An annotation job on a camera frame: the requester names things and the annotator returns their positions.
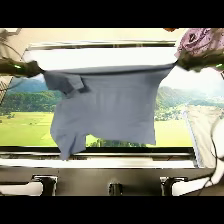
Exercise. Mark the silver frame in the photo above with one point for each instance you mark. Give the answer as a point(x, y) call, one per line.
point(100, 163)

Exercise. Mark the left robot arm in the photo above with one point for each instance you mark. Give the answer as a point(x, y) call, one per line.
point(20, 66)

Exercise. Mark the purple patterned garment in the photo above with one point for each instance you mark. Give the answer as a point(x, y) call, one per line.
point(200, 40)

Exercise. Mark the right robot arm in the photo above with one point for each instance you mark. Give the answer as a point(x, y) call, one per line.
point(200, 61)

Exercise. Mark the light blue T-shirt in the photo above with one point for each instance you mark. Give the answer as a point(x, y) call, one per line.
point(110, 106)

